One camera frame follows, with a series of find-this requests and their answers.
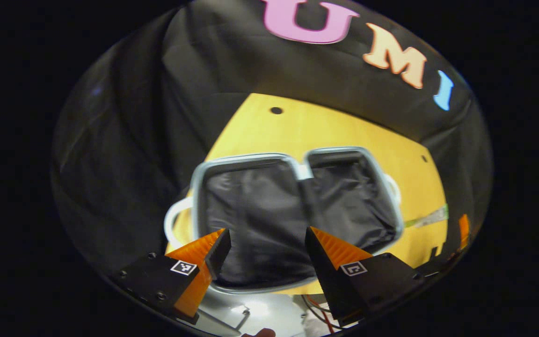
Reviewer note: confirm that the pale blue suitcase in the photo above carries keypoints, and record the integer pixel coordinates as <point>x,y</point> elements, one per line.
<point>260,210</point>

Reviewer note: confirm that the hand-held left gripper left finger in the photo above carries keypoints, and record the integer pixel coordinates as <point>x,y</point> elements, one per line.
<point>220,250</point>

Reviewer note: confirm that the frosted green cosmetic tube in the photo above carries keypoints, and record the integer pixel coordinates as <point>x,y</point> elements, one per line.
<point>431,217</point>

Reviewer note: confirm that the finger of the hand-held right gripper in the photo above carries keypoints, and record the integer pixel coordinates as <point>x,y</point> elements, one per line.
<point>463,231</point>

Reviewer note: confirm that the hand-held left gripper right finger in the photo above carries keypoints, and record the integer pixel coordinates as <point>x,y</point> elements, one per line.
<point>318,267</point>

